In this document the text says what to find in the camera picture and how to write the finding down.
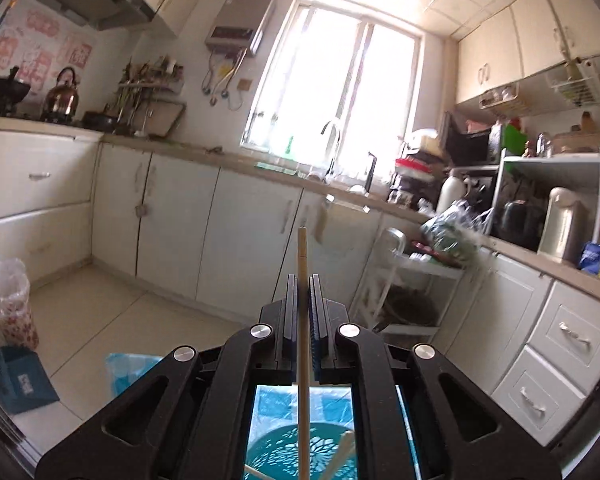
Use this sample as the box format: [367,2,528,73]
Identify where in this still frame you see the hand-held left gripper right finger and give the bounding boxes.
[307,275,563,480]

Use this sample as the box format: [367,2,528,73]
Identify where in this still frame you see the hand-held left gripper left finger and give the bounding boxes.
[35,276,299,480]

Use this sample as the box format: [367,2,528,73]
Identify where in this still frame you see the teal perforated plastic basket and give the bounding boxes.
[244,422,361,480]

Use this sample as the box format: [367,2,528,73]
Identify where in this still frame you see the white shelf rack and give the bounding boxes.
[352,227,466,336]

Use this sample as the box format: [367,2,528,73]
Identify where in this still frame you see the cream base cabinets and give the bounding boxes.
[92,142,386,326]

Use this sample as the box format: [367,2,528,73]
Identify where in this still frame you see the black pan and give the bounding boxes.
[385,285,438,326]

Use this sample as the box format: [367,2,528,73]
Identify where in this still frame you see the bag of green vegetables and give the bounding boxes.
[420,200,491,266]

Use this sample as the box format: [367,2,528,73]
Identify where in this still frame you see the chrome faucet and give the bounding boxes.
[320,117,343,181]

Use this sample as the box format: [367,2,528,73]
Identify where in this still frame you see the stack of red white containers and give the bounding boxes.
[395,130,446,206]

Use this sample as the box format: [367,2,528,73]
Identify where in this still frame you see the white electric kettle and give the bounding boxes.
[437,172,466,213]

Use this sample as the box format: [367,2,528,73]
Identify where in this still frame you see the black toaster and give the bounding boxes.
[492,200,546,251]

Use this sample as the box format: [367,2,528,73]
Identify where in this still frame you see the cream corner drawer cabinets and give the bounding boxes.
[445,250,600,436]

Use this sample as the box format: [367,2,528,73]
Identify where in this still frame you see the black microwave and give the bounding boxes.
[445,125,503,166]

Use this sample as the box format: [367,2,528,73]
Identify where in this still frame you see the kitchen window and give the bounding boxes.
[240,0,426,181]

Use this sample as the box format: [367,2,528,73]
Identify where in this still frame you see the cream thermos pitcher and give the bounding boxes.
[537,187,586,261]

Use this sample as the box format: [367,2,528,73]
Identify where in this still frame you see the green plastic board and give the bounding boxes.
[502,122,528,156]

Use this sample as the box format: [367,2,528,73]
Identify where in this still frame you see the blue cardboard box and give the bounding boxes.
[0,347,61,413]

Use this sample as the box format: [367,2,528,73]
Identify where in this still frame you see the small black pot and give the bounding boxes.
[82,110,118,131]

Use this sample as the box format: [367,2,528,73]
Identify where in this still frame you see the clear floral plastic bag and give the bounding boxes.
[0,258,40,351]

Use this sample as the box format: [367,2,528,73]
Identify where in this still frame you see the white counter shelf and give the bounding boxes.
[490,147,600,261]

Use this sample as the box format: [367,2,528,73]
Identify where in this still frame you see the cream drawer cabinet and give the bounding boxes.
[0,127,103,286]

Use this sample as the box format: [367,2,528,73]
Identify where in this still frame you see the white hanging dish rack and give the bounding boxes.
[479,82,533,116]
[545,57,600,106]

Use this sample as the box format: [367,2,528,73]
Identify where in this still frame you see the steel water heater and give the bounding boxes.
[204,0,276,58]

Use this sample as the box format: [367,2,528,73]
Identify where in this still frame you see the steel kettle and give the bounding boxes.
[42,66,81,121]

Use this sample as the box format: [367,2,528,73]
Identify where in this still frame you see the black wok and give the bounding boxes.
[0,66,33,116]

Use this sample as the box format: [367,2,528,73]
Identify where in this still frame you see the wall utensil rack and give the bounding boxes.
[112,57,188,138]

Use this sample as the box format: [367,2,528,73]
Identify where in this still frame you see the pink wall stickers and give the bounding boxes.
[0,7,93,101]

